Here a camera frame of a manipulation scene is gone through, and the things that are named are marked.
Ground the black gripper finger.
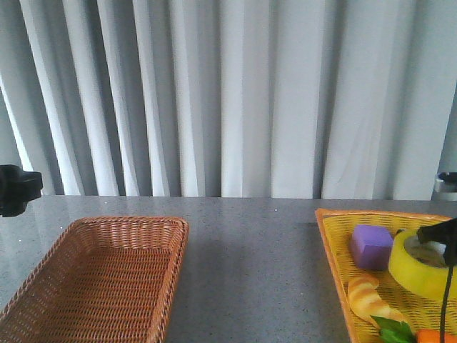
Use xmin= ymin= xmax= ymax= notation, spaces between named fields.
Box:
xmin=417 ymin=218 xmax=456 ymax=266

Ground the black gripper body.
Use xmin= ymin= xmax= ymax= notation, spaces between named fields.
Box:
xmin=1 ymin=164 xmax=43 ymax=217

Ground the yellow tape roll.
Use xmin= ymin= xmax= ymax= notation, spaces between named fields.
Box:
xmin=388 ymin=230 xmax=448 ymax=302

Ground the purple foam cube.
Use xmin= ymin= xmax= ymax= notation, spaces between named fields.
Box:
xmin=350 ymin=224 xmax=393 ymax=271

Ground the yellow wicker basket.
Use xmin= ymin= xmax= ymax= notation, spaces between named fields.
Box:
xmin=316 ymin=209 xmax=449 ymax=342

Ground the toy croissant bread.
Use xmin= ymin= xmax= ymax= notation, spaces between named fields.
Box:
xmin=347 ymin=274 xmax=408 ymax=329

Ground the orange toy carrot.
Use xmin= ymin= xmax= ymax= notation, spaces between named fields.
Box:
xmin=372 ymin=316 xmax=456 ymax=343

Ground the brown wicker basket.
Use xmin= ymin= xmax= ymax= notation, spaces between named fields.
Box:
xmin=1 ymin=217 xmax=189 ymax=342

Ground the white pleated curtain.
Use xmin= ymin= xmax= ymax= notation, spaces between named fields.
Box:
xmin=1 ymin=1 xmax=456 ymax=200

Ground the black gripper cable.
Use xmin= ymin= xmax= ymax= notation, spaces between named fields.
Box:
xmin=439 ymin=264 xmax=454 ymax=343

